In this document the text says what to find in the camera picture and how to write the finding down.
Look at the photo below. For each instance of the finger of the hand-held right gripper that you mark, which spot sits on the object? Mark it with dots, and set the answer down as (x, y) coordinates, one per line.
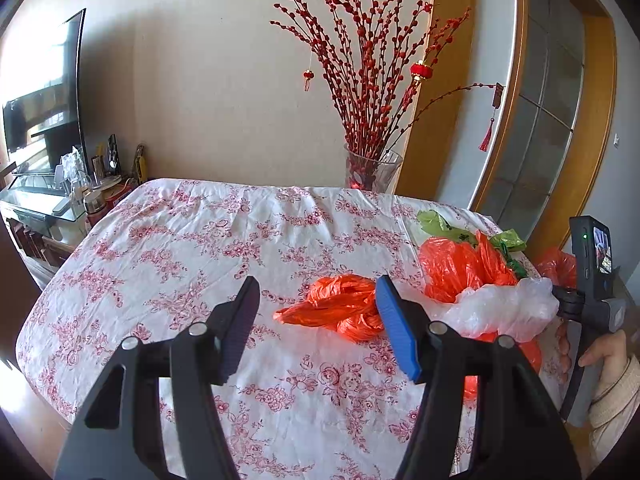
(567, 302)

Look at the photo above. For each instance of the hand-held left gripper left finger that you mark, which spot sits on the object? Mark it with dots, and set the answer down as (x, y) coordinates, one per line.
(235, 330)

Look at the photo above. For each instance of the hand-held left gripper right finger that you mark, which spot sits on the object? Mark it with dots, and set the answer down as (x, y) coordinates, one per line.
(400, 335)

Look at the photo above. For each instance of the red bin liner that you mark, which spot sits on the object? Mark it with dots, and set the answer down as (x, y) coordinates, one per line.
(557, 267)

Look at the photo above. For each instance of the dark green plastic bag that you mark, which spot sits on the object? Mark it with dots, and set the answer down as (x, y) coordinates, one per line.
(512, 265)

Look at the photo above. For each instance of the large clear plastic bag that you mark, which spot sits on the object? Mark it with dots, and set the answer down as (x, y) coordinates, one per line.
(500, 305)

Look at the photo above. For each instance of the light green plastic bag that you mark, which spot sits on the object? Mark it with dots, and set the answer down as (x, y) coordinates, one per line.
(440, 225)

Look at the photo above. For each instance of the person's right forearm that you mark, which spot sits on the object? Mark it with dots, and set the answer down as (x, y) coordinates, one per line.
(615, 410)

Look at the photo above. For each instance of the person's right hand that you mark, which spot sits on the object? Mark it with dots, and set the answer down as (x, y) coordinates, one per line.
(607, 355)

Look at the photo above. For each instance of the red floral tablecloth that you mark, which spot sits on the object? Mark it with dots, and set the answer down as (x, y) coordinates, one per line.
(200, 240)

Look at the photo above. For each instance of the glass vase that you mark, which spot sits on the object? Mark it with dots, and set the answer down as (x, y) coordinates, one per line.
(375, 175)

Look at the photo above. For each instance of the red tin box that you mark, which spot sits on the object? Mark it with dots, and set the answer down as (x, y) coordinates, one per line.
(117, 196)

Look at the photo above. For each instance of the frosted glass door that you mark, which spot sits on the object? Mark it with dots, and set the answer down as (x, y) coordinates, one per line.
(540, 110)

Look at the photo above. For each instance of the steel thermos flask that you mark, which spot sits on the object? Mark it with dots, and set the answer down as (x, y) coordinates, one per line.
(92, 210)

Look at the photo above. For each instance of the yellow black item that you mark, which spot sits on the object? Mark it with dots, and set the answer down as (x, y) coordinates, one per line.
(140, 165)

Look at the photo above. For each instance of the red berry branches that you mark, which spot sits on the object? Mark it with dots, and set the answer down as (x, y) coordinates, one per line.
(367, 130)

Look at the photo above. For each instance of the red tassel hanging ornament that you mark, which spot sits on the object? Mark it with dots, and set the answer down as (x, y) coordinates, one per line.
(496, 97)

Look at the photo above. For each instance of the crumpled clear plastic wrap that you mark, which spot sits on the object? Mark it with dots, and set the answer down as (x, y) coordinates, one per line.
(72, 170)

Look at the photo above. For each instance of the glass television stand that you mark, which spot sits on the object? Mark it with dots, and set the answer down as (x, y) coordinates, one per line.
(30, 210)

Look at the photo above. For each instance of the small red lantern ornament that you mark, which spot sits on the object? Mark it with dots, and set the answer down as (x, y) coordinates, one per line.
(308, 76)

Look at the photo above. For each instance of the wooden corner trim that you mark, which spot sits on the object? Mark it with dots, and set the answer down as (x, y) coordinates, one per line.
(450, 35)

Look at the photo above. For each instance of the black television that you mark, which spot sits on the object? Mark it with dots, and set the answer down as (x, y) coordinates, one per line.
(45, 100)

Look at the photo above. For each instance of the wooden door frame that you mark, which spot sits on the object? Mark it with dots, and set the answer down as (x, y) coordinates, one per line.
(595, 110)

